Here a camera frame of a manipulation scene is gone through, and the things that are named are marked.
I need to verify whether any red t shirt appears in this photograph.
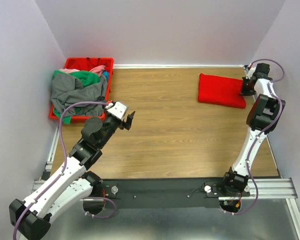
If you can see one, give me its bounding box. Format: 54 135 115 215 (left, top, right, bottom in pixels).
197 73 247 109

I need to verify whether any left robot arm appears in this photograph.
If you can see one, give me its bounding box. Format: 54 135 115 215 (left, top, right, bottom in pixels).
9 110 135 240

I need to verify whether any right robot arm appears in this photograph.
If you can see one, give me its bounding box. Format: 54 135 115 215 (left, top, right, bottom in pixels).
220 62 286 196

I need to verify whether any green t shirt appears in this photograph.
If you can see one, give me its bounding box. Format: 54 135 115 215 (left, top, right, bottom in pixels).
49 69 108 124

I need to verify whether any blue garment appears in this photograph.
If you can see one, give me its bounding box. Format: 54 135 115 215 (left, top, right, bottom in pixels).
103 71 110 79

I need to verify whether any pink t shirt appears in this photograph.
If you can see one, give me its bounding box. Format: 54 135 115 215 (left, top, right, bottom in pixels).
59 65 106 76

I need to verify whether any grey t shirt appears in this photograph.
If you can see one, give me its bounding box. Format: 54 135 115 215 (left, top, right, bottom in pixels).
50 70 108 117

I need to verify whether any red plastic bin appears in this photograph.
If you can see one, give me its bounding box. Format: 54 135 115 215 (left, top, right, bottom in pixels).
48 57 114 124

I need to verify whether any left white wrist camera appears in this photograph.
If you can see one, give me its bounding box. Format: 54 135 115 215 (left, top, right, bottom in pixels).
104 101 129 121

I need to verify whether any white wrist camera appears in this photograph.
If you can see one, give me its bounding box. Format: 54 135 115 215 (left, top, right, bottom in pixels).
104 101 129 121
245 63 256 79

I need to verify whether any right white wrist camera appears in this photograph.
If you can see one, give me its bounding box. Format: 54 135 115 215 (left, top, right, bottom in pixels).
245 63 256 79

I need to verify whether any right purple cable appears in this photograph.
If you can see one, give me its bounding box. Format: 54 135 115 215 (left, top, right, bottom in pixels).
223 58 286 216

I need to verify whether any purple cable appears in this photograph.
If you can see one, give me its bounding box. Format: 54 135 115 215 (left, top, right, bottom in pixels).
12 100 113 240
223 58 286 216

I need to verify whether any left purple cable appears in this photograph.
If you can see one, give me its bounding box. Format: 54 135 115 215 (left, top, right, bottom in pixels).
12 100 113 240

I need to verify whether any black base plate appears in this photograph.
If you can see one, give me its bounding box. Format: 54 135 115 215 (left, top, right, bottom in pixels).
83 177 249 213

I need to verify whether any aluminium frame rail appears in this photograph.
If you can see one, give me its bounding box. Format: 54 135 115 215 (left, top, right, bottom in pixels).
18 122 300 240

